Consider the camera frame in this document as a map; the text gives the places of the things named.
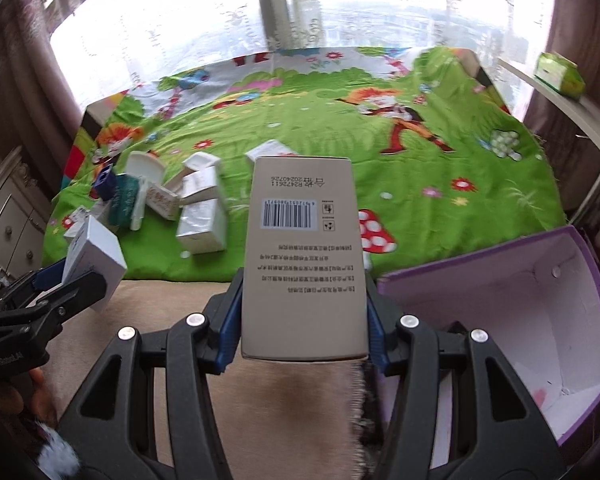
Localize cream carved dresser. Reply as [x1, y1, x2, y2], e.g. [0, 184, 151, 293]
[0, 145, 56, 281]

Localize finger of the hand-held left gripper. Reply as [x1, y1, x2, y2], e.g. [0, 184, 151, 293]
[0, 259, 68, 307]
[0, 270, 108, 333]

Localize white curved shelf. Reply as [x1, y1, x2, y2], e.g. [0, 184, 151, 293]
[497, 57, 600, 223]

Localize brown patterned curtain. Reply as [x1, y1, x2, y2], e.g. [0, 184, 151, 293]
[522, 0, 600, 161]
[0, 0, 108, 191]

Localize white plastic flip-lid holder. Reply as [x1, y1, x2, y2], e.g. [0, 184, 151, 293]
[124, 151, 167, 232]

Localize white box with red print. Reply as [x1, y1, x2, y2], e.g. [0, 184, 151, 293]
[146, 184, 182, 222]

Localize small white red-marked box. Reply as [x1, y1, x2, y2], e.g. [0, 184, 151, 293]
[61, 206, 95, 238]

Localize white and blue small box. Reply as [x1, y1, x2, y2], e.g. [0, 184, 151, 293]
[93, 163, 119, 201]

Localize green tissue box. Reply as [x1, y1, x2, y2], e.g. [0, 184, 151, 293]
[534, 51, 586, 100]

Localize silver white cardboard box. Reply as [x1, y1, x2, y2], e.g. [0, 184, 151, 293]
[176, 198, 229, 256]

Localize purple storage box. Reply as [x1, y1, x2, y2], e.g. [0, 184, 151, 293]
[377, 225, 600, 448]

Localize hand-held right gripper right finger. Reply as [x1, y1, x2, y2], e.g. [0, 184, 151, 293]
[366, 272, 566, 480]

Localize window frame post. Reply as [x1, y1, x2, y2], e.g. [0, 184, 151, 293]
[251, 0, 292, 56]

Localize white lace curtain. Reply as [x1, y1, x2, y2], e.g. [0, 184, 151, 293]
[45, 0, 556, 111]

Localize green cartoon printed blanket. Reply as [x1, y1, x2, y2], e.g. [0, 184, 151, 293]
[42, 45, 568, 282]

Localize person's left forearm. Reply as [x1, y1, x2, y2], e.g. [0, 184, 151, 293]
[27, 367, 83, 480]

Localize teal tissue pack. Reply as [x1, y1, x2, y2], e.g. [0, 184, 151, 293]
[107, 175, 144, 229]

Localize beige barcode cardboard box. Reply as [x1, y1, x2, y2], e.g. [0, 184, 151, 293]
[240, 156, 370, 362]

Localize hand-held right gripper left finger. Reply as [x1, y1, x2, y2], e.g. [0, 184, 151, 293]
[55, 267, 245, 480]

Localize white plastic tray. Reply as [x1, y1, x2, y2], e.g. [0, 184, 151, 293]
[181, 152, 221, 178]

